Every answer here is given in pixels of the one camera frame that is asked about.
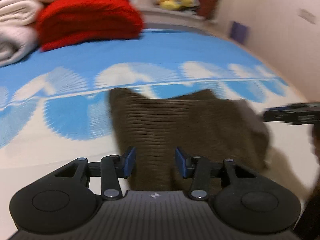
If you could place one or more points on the dark red object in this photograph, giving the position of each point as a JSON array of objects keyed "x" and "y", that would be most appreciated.
[{"x": 207, "y": 3}]

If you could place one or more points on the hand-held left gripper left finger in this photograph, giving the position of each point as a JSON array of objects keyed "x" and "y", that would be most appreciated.
[{"x": 130, "y": 161}]

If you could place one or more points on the red fleece blanket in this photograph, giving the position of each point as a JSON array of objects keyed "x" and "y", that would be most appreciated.
[{"x": 87, "y": 20}]

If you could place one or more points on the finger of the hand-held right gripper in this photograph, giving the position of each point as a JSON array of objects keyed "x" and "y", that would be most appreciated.
[{"x": 290, "y": 113}]

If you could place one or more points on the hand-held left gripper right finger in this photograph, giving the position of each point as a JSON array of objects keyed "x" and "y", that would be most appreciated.
[{"x": 182, "y": 162}]

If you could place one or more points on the purple object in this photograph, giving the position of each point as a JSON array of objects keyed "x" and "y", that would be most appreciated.
[{"x": 239, "y": 31}]

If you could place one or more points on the folded beige blanket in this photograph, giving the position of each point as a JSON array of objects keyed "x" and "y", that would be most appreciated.
[{"x": 15, "y": 32}]

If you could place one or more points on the blue and white printed bedsheet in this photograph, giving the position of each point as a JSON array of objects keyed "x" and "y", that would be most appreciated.
[{"x": 62, "y": 85}]

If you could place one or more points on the beige headboard shelf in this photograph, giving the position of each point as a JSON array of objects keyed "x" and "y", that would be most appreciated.
[{"x": 170, "y": 13}]

